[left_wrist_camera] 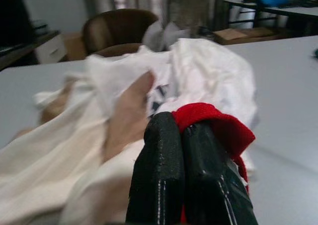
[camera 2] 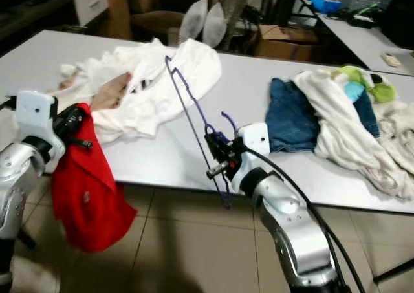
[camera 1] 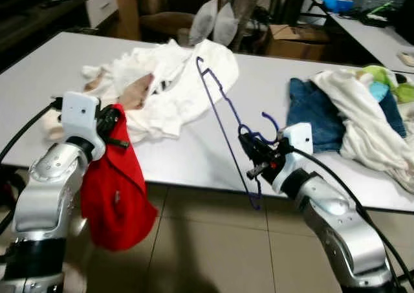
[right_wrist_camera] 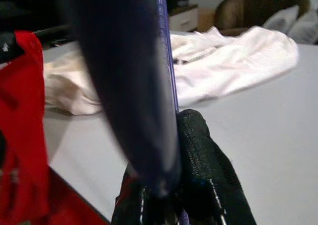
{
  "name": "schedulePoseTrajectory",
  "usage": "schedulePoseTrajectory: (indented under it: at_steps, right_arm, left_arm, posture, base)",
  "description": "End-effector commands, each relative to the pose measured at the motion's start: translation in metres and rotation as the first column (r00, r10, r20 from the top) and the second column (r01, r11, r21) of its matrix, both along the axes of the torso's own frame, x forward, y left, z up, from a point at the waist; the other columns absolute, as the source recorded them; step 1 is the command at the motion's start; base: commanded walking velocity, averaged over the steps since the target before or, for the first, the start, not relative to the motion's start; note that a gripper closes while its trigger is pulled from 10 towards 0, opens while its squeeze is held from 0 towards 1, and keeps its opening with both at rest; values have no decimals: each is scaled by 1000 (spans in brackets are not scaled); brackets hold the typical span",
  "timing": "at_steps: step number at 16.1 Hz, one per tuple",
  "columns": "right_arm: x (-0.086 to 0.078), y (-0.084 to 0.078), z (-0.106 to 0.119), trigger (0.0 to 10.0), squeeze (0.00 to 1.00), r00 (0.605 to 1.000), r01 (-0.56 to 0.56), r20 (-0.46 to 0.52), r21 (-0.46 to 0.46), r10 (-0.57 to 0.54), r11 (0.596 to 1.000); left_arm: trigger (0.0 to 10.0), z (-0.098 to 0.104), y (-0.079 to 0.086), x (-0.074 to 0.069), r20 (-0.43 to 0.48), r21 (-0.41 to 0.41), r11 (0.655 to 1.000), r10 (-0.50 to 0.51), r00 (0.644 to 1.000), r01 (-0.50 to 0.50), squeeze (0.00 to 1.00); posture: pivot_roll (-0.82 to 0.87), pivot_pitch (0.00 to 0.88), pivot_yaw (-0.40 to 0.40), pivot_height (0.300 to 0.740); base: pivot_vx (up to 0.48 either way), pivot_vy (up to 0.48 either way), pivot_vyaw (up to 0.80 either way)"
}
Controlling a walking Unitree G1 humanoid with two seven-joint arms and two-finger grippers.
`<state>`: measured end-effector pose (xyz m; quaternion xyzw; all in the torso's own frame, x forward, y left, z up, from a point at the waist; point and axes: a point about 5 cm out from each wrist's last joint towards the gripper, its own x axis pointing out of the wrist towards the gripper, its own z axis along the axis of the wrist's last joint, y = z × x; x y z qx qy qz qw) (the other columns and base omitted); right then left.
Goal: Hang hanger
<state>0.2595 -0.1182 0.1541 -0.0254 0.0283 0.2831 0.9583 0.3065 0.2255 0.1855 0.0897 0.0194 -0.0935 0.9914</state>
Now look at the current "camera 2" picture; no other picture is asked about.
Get purple plastic hanger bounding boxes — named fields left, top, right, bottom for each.
left=164, top=55, right=240, bottom=211

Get red polo shirt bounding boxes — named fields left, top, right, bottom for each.
left=50, top=102, right=138, bottom=254

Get white t-shirt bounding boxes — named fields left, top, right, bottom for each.
left=291, top=69, right=395, bottom=190

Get tan cloth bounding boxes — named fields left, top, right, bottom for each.
left=89, top=72, right=133, bottom=111

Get white table black legs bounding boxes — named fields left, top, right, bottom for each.
left=0, top=29, right=414, bottom=216

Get blue denim jeans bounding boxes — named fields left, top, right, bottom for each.
left=265, top=78, right=381, bottom=155

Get grey pillow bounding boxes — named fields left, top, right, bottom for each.
left=202, top=2, right=229, bottom=46
left=179, top=0, right=209, bottom=46

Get open cardboard box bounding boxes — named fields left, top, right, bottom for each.
left=254, top=24, right=318, bottom=61

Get white drawer cabinet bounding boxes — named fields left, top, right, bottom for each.
left=74, top=0, right=109, bottom=27

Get light blue cloth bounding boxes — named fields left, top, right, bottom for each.
left=343, top=80, right=366, bottom=103

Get brown armchair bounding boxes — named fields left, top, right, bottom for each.
left=128, top=0, right=217, bottom=43

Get lime green cloth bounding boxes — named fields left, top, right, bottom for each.
left=335, top=65, right=397, bottom=104

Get white office desk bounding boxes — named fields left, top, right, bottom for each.
left=291, top=0, right=414, bottom=77

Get blue plastic box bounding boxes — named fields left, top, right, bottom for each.
left=306, top=0, right=343, bottom=14

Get white remote control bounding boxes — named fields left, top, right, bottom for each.
left=385, top=52, right=403, bottom=66

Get wooden black loudspeaker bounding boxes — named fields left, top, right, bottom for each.
left=380, top=5, right=414, bottom=51

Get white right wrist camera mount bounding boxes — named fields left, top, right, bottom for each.
left=235, top=122, right=271, bottom=195

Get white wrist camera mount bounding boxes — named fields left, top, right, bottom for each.
left=16, top=90, right=59, bottom=153
left=235, top=122, right=271, bottom=195

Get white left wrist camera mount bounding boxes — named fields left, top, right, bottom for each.
left=16, top=90, right=59, bottom=153

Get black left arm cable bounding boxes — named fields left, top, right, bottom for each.
left=0, top=95, right=19, bottom=113

